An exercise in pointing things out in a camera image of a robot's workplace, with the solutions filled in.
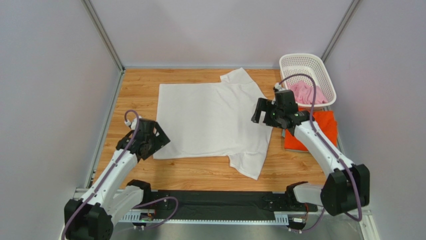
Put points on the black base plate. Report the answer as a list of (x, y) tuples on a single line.
[(223, 205)]

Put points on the left corner aluminium post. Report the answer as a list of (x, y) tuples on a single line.
[(97, 22)]

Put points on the white plastic laundry basket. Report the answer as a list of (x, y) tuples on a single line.
[(309, 68)]

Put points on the corner aluminium post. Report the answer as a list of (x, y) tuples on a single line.
[(97, 22), (348, 15)]

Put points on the pink t shirt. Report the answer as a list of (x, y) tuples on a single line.
[(304, 94)]

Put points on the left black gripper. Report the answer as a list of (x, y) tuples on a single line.
[(161, 139)]

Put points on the right corner aluminium post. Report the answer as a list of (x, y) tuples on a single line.
[(348, 15)]

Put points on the aluminium frame rail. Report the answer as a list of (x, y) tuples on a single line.
[(140, 204)]

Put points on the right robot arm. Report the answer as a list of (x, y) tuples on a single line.
[(347, 185)]

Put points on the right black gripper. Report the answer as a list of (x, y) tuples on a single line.
[(265, 112)]

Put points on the white t shirt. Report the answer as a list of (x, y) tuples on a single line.
[(214, 120)]

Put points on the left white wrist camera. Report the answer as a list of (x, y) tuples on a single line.
[(132, 124)]

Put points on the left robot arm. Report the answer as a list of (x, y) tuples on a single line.
[(106, 193)]

